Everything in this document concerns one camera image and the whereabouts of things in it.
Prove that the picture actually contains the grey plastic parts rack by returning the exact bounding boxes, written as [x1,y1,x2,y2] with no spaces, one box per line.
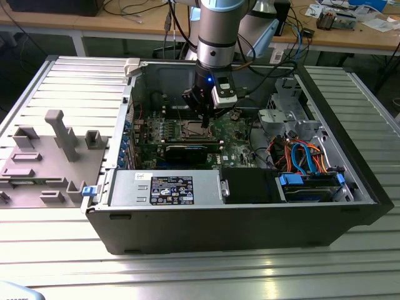
[0,109,111,209]

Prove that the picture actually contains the thick black camera cable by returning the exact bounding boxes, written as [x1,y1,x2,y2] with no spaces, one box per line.
[236,61,298,96]

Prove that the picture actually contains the copper finned heat sink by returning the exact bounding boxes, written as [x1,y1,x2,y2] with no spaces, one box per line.
[316,9,337,31]

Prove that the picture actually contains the black RAM stick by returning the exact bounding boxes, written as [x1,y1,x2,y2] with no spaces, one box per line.
[164,139,221,154]

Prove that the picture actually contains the white paper sheet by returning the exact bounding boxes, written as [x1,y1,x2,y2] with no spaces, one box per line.
[365,17,400,33]

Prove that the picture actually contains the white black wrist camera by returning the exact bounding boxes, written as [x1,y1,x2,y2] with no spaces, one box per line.
[211,74,239,109]

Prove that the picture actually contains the tall black box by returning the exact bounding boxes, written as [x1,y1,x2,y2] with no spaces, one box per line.
[276,0,291,37]

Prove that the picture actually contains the grey metal drive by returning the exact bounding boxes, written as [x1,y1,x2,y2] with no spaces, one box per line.
[334,11,358,31]

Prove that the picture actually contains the beige case latch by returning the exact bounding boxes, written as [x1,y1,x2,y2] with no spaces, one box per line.
[124,58,141,78]

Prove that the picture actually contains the hard disk in blue carrier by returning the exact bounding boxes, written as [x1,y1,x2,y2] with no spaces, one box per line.
[276,172,345,203]

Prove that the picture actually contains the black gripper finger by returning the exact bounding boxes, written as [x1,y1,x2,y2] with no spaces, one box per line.
[181,89,206,121]
[201,101,217,129]

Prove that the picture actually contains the black plastic fan shroud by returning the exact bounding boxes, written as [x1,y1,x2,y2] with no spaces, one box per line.
[220,167,282,204]

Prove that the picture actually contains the orange wire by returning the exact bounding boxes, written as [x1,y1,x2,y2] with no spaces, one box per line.
[307,142,329,175]

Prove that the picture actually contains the blue flat wire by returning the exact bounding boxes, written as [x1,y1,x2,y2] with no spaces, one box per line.
[289,141,317,176]

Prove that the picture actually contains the white rounded device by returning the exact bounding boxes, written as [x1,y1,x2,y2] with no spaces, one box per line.
[0,281,43,300]

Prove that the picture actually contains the black graphics card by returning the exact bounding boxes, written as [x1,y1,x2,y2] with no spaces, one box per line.
[164,143,209,166]

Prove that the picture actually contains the printed white paper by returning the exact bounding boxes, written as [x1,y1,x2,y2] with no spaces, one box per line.
[305,3,323,19]

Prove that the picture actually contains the wide black box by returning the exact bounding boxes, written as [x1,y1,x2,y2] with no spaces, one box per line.
[6,0,99,17]

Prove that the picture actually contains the long wooden desk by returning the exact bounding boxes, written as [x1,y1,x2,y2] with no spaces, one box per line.
[0,0,400,53]

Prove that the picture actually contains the red wire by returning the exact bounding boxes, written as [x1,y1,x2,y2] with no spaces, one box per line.
[269,139,293,170]

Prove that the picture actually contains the silver metal drive cage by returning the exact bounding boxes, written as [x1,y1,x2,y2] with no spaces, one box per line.
[257,76,326,141]

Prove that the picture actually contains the grey power supply unit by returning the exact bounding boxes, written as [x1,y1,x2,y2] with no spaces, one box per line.
[107,170,226,207]

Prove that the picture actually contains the blue cardboard box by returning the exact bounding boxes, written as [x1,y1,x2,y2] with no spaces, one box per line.
[348,0,388,10]

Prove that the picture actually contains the white power strip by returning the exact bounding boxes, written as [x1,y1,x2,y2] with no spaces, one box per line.
[270,48,285,64]

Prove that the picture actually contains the square silver CPU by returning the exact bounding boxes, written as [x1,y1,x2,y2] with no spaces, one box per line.
[187,124,209,136]

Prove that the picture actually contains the green motherboard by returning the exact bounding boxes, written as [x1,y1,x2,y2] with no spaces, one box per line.
[132,107,261,171]

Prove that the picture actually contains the black open PC case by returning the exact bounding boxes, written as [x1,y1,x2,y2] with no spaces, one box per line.
[80,57,395,256]

